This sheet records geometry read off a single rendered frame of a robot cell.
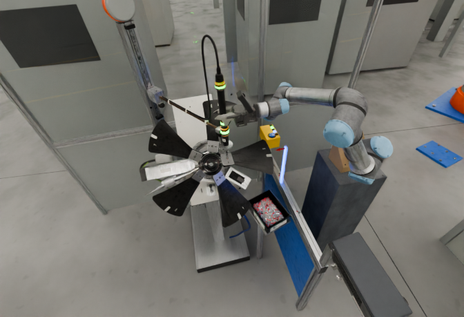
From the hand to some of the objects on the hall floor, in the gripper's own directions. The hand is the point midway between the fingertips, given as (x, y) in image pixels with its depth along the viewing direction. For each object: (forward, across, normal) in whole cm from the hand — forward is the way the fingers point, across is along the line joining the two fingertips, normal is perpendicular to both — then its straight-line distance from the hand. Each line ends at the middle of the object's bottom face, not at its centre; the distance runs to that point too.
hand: (216, 114), depth 106 cm
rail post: (-40, -54, -149) cm, 164 cm away
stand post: (+10, +10, -150) cm, 150 cm away
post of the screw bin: (-21, -12, -150) cm, 152 cm away
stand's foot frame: (+10, +19, -150) cm, 151 cm away
